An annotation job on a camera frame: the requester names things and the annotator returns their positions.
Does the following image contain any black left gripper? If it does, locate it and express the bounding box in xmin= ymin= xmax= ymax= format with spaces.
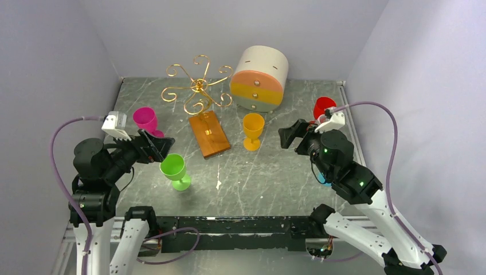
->
xmin=103 ymin=127 xmax=174 ymax=181

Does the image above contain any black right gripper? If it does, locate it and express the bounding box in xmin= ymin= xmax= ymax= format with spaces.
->
xmin=278 ymin=118 xmax=337 ymax=180

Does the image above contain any green plastic wine glass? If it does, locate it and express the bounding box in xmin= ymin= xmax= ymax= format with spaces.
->
xmin=160 ymin=154 xmax=191 ymax=191

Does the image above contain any magenta plastic wine glass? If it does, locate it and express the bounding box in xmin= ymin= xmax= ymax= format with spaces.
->
xmin=132 ymin=107 xmax=164 ymax=138

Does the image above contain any orange plastic wine glass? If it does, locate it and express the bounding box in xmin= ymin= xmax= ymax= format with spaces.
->
xmin=242 ymin=113 xmax=265 ymax=151

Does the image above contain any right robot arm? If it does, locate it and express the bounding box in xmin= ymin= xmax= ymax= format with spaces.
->
xmin=278 ymin=119 xmax=446 ymax=274

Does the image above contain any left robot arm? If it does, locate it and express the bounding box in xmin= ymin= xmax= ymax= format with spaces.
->
xmin=69 ymin=129 xmax=175 ymax=274

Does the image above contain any blue plastic wine glass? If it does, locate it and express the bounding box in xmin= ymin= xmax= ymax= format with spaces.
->
xmin=318 ymin=173 xmax=331 ymax=187

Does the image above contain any red plastic wine glass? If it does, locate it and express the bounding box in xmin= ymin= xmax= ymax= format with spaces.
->
xmin=313 ymin=97 xmax=337 ymax=121

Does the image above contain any round pastel drawer cabinet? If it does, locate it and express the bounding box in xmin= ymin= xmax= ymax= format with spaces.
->
xmin=230 ymin=45 xmax=289 ymax=112

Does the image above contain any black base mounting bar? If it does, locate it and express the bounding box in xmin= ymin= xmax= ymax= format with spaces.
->
xmin=157 ymin=216 xmax=328 ymax=253

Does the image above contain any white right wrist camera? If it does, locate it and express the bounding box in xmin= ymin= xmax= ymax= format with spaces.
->
xmin=314 ymin=107 xmax=346 ymax=133

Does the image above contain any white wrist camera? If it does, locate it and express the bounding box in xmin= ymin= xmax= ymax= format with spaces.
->
xmin=101 ymin=111 xmax=132 ymax=141
xmin=314 ymin=107 xmax=346 ymax=133

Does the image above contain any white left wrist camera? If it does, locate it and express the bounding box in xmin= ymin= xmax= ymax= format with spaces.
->
xmin=101 ymin=111 xmax=132 ymax=141

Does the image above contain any gold wire wine glass rack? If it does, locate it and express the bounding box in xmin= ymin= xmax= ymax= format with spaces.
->
xmin=160 ymin=54 xmax=233 ymax=158

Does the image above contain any aluminium frame rail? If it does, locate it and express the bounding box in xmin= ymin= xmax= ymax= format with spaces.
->
xmin=51 ymin=218 xmax=381 ymax=275

